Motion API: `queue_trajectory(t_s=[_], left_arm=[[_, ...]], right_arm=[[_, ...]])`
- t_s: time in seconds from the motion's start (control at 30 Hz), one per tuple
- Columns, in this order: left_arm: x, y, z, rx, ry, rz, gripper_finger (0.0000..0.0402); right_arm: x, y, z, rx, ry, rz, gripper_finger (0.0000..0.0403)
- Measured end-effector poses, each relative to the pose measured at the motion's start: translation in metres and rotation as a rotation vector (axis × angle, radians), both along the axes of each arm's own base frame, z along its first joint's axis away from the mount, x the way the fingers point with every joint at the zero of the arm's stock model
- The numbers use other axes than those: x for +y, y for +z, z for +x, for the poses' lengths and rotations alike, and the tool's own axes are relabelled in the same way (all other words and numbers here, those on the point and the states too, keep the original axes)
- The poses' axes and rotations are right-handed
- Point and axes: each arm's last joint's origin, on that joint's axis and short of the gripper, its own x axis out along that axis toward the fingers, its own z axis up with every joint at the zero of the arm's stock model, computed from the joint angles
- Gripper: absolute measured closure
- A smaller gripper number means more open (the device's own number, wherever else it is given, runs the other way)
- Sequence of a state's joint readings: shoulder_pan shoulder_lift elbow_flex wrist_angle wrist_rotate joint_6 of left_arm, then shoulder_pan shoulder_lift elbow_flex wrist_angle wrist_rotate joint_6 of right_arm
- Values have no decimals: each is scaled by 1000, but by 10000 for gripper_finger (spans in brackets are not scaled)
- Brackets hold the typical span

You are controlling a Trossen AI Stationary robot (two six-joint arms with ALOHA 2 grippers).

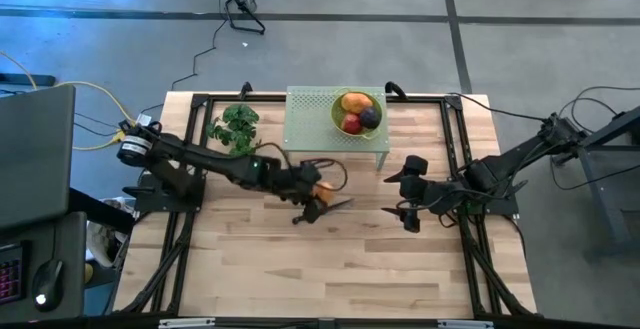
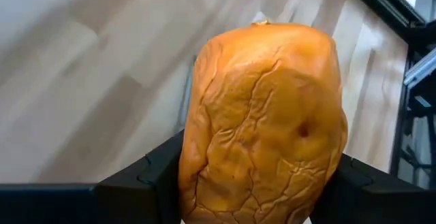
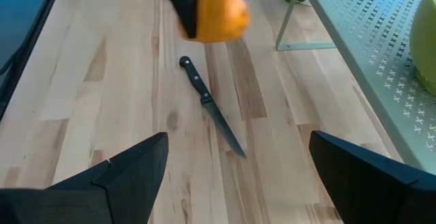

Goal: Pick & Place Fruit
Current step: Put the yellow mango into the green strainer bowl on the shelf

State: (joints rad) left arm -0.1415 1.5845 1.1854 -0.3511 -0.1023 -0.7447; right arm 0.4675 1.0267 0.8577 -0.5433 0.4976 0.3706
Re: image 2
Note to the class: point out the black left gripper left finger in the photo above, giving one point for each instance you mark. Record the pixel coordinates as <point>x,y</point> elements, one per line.
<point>146,190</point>

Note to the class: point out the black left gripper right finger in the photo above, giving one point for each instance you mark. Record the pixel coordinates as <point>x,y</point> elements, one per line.
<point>374,200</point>

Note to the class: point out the orange bread loaf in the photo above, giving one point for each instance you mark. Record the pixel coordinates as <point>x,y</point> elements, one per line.
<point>265,132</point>

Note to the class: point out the silver aluminium rail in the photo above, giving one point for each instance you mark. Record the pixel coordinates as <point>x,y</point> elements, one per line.
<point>420,69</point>

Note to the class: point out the black aluminium table frame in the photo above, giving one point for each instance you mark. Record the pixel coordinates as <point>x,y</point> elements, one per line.
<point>391,9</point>

